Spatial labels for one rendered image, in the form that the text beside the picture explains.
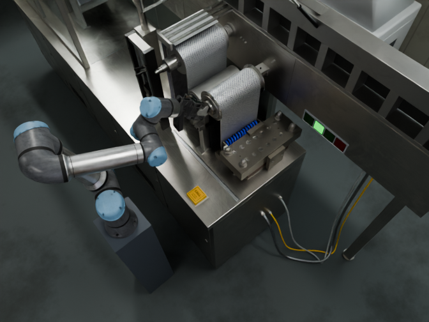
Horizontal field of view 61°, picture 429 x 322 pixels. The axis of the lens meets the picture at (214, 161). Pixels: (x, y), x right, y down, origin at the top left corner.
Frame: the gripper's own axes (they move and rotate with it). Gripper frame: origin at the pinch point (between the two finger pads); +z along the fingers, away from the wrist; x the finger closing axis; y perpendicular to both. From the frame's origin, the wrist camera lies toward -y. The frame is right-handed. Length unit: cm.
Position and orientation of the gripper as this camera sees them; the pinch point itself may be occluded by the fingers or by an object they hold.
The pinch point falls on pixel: (203, 113)
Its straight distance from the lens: 162.6
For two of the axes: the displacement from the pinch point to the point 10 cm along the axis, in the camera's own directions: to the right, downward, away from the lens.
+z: 6.1, -0.9, 7.9
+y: 4.8, -7.5, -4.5
